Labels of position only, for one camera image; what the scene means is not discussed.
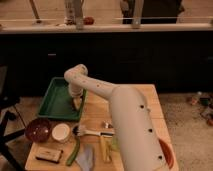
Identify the blue-grey cloth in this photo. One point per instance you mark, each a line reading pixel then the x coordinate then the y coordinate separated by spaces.
pixel 86 158

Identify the red object on counter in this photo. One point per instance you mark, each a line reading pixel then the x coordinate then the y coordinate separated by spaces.
pixel 88 21

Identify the green plastic tray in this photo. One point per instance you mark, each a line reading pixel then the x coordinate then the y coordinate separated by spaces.
pixel 57 103

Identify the green cucumber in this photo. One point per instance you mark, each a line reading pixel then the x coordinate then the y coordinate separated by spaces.
pixel 74 153

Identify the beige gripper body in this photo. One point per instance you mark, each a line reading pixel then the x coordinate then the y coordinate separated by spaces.
pixel 76 103

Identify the orange bowl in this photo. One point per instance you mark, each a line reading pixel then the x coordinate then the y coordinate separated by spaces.
pixel 167 153

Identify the green plastic cup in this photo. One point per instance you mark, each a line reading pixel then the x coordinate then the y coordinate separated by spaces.
pixel 114 144

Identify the yellow corn cob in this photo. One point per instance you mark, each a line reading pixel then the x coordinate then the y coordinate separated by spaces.
pixel 105 149

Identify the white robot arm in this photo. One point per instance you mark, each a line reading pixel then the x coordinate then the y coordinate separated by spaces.
pixel 138 142

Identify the wooden black eraser block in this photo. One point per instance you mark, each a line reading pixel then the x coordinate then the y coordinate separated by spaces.
pixel 47 154

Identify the white round container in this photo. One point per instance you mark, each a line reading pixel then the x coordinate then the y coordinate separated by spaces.
pixel 61 132

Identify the dark red bowl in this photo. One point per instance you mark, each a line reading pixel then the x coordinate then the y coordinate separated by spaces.
pixel 38 130

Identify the black chair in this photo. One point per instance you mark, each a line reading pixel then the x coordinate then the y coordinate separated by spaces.
pixel 5 103

